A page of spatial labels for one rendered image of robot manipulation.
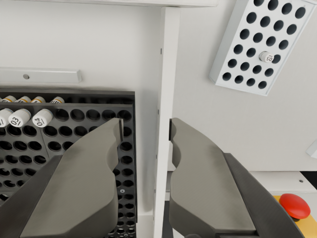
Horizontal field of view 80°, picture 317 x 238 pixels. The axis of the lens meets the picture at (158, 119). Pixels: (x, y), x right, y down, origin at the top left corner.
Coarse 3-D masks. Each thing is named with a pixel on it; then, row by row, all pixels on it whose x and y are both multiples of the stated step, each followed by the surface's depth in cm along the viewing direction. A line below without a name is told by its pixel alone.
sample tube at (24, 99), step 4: (24, 96) 19; (20, 100) 19; (24, 100) 19; (28, 100) 19; (0, 112) 16; (4, 112) 16; (8, 112) 17; (12, 112) 17; (0, 116) 16; (4, 116) 16; (8, 116) 17; (0, 120) 16; (4, 120) 16; (0, 124) 16; (4, 124) 16
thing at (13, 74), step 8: (0, 72) 20; (8, 72) 20; (16, 72) 20; (24, 72) 20; (32, 72) 21; (40, 72) 21; (48, 72) 21; (56, 72) 21; (64, 72) 21; (72, 72) 21; (0, 80) 21; (8, 80) 21; (16, 80) 21; (24, 80) 21; (32, 80) 21; (40, 80) 21; (48, 80) 21; (56, 80) 21; (64, 80) 21; (72, 80) 21; (80, 80) 22
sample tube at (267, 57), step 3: (264, 51) 26; (261, 54) 26; (264, 54) 25; (267, 54) 24; (270, 54) 24; (261, 57) 25; (264, 57) 25; (267, 57) 25; (270, 57) 25; (273, 57) 25; (264, 60) 25; (267, 60) 25; (270, 60) 25
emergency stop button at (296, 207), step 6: (282, 198) 30; (288, 198) 29; (294, 198) 29; (300, 198) 30; (282, 204) 29; (288, 204) 29; (294, 204) 29; (300, 204) 29; (306, 204) 29; (288, 210) 28; (294, 210) 28; (300, 210) 28; (306, 210) 28; (294, 216) 28; (300, 216) 28; (306, 216) 28
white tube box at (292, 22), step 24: (240, 0) 24; (264, 0) 23; (288, 0) 23; (312, 0) 23; (240, 24) 24; (264, 24) 25; (288, 24) 24; (240, 48) 26; (264, 48) 25; (288, 48) 25; (216, 72) 28; (240, 72) 27; (264, 72) 27
